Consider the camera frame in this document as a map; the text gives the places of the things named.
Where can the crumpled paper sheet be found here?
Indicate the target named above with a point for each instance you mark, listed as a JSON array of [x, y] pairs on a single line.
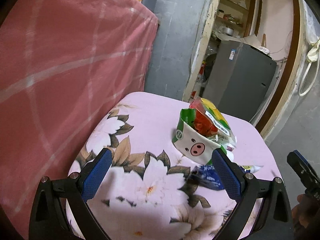
[[240, 40]]

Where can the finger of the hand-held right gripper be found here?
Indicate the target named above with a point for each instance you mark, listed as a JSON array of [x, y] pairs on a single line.
[[303, 158], [297, 163]]

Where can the pink floral tablecloth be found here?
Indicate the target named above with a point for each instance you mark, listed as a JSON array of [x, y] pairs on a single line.
[[140, 142]]

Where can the person's right hand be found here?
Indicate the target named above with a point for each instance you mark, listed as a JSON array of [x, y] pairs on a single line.
[[305, 217]]

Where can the cream rubber gloves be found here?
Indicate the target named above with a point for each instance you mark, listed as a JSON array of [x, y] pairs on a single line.
[[314, 51]]

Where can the red capped bottle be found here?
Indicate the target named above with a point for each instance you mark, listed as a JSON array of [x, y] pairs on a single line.
[[202, 71]]

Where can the wooden wall shelf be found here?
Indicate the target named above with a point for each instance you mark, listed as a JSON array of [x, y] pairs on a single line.
[[235, 7]]

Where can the grey washing machine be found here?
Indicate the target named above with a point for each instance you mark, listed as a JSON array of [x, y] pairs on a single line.
[[240, 80]]

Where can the wooden stick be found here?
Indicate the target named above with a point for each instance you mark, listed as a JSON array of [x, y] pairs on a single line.
[[264, 40]]

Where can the blue white packet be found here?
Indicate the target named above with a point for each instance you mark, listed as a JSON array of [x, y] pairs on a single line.
[[210, 177]]

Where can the metal pot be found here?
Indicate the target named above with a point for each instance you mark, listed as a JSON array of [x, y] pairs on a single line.
[[228, 31]]

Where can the pink checked cloth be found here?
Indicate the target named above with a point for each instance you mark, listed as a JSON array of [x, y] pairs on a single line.
[[62, 67]]

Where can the wooden door frame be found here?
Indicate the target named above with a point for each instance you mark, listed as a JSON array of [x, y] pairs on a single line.
[[200, 55]]

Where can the pig print white packet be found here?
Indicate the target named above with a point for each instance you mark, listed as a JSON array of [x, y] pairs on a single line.
[[195, 145]]

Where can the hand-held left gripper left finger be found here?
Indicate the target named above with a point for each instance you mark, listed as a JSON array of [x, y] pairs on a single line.
[[97, 172]]

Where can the hanging white plastic bag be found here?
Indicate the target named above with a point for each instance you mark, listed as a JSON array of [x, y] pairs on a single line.
[[310, 25]]

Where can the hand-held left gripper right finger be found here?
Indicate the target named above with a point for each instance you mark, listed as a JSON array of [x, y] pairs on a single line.
[[226, 173]]

